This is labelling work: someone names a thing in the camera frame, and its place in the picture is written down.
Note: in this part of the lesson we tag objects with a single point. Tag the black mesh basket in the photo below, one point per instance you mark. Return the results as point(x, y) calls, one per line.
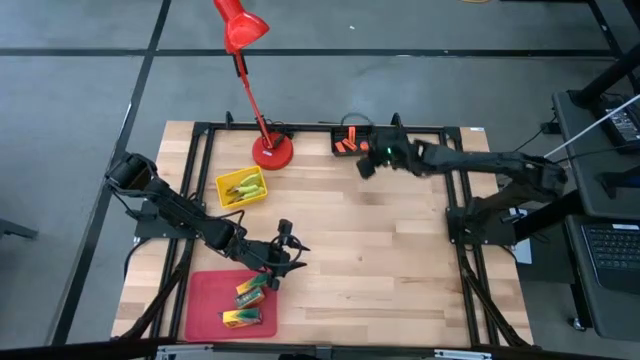
point(350, 154)

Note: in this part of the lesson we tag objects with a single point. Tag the white paper sheet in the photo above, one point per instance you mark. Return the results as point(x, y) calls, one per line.
point(524, 252)

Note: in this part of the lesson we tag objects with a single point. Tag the pink-red plastic bin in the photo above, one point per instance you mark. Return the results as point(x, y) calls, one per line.
point(210, 305)

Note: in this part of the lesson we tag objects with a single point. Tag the black floor power adapter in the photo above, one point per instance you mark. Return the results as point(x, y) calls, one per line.
point(551, 128)

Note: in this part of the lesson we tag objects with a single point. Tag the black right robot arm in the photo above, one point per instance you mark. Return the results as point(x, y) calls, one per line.
point(475, 160)

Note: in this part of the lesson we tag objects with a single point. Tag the black side desk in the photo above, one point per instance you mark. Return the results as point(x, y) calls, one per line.
point(595, 200)

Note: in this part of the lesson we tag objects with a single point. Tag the silver bracket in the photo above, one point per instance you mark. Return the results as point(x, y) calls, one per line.
point(462, 354)
point(182, 351)

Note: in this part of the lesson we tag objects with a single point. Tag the yellow plastic basket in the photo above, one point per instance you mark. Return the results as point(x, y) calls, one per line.
point(223, 181)

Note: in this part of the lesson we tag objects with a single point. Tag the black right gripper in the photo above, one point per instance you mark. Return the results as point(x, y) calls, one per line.
point(395, 150)

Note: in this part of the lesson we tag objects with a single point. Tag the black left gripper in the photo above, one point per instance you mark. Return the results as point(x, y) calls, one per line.
point(265, 257)

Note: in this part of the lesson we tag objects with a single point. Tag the black table frame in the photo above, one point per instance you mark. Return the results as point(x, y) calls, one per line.
point(310, 128)

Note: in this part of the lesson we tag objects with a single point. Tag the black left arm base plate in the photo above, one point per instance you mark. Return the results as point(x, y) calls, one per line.
point(150, 231)

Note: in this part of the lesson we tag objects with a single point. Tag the red desk lamp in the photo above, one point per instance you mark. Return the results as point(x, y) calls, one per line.
point(272, 152)

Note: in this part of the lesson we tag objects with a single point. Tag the black keyboard device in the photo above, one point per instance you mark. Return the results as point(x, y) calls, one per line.
point(625, 125)

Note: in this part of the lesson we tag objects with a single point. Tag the black stand leg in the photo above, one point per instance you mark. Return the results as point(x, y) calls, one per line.
point(15, 230)

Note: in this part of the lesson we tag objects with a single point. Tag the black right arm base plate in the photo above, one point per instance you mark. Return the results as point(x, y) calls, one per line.
point(457, 235)

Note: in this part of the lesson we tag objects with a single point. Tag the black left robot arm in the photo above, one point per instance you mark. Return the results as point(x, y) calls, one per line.
point(175, 210)

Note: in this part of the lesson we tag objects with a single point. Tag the black lamp power plug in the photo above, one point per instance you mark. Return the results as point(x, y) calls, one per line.
point(283, 135)

